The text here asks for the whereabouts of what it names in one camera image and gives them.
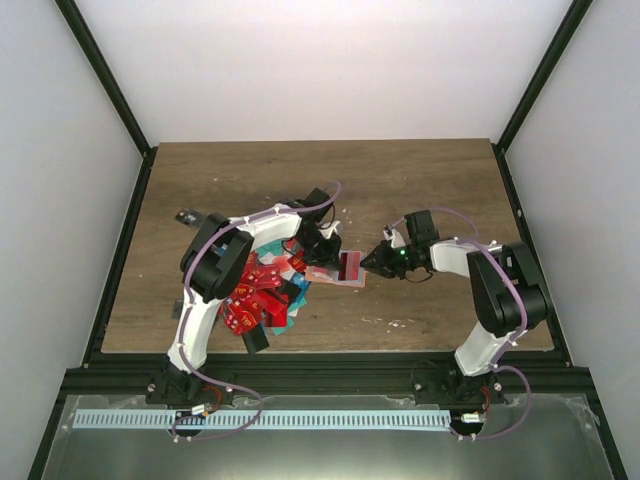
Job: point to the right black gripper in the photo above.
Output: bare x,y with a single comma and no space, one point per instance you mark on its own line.
382,265

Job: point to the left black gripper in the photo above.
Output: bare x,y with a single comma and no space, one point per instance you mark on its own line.
328,257

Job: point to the pink leather card holder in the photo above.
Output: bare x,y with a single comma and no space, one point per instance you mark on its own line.
330,276

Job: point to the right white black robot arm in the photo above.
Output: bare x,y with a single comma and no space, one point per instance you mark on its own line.
509,292

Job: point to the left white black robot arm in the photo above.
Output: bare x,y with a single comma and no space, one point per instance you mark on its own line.
214,263

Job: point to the red gold logo card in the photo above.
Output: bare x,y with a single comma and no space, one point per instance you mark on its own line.
296,263

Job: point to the blue card under pile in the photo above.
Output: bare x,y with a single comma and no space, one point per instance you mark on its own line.
302,285

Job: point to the teal card upper pile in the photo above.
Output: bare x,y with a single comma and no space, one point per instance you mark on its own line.
269,252

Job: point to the teal card pile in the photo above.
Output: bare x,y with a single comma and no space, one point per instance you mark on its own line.
269,252
285,319

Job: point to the red card left pile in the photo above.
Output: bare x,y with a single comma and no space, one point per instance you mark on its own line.
257,288

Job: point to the teal card front pile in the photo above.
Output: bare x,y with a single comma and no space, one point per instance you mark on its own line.
285,319

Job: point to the red VIP card front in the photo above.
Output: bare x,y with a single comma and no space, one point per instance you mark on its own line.
238,318

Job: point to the black card at front edge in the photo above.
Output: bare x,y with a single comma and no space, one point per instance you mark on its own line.
255,339

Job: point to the black VIP card far left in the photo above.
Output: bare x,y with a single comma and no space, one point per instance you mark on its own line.
190,218

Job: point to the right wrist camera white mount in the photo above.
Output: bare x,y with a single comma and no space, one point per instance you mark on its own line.
393,237

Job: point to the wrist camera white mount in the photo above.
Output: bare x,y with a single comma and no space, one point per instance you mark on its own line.
332,231
393,237

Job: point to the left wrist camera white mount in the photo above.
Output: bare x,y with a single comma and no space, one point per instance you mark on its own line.
332,231

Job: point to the black aluminium frame rail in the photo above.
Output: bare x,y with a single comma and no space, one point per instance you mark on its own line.
318,373

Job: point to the light blue slotted cable duct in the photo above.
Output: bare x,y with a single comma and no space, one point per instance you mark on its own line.
412,420

